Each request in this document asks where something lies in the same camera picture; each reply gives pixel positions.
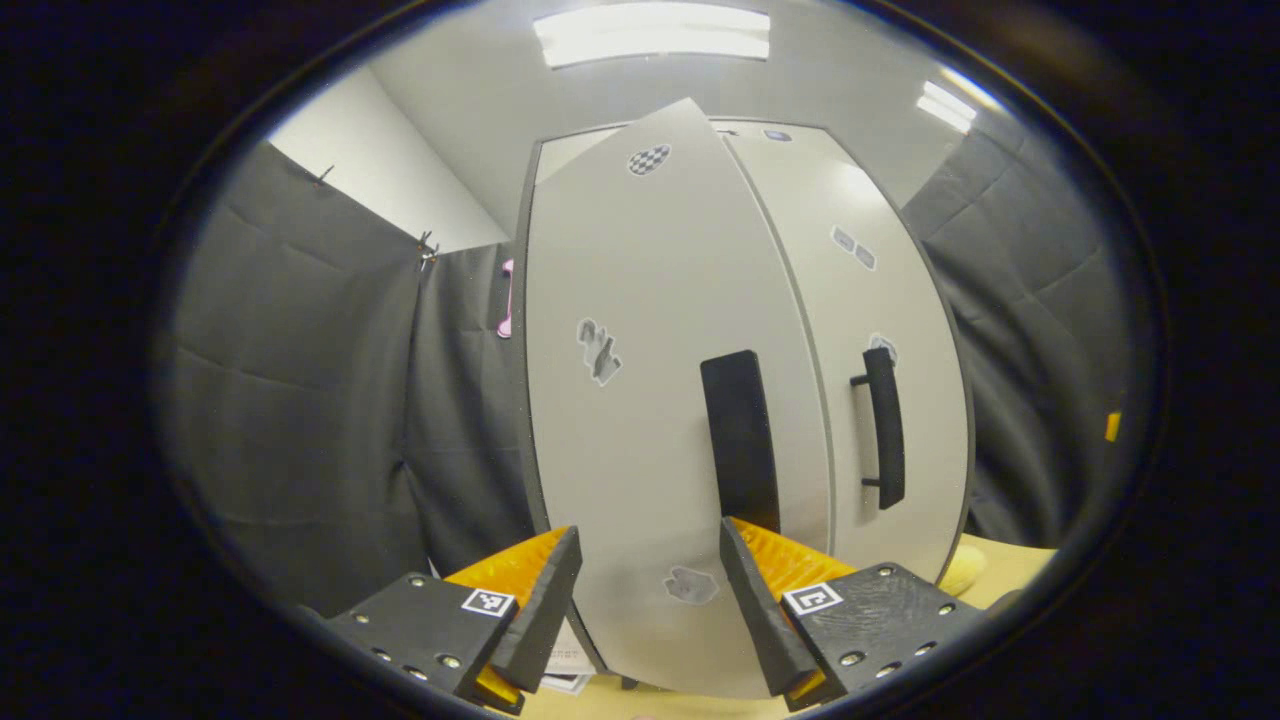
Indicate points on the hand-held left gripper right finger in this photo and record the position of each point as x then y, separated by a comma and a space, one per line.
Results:
760, 610

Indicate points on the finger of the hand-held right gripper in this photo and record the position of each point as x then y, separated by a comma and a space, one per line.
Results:
1112, 427

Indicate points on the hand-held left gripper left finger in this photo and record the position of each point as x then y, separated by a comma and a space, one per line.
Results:
545, 600

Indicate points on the grey cabinet door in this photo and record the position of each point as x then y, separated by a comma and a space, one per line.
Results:
650, 450
880, 300

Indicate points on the grey cabinet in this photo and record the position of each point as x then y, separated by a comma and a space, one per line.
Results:
526, 260

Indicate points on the black backdrop cloth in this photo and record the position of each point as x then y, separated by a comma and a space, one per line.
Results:
300, 400

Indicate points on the small ceiling light panel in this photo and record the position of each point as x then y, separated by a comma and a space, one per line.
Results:
948, 105

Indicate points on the large ceiling light panel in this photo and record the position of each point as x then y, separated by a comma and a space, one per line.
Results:
650, 32

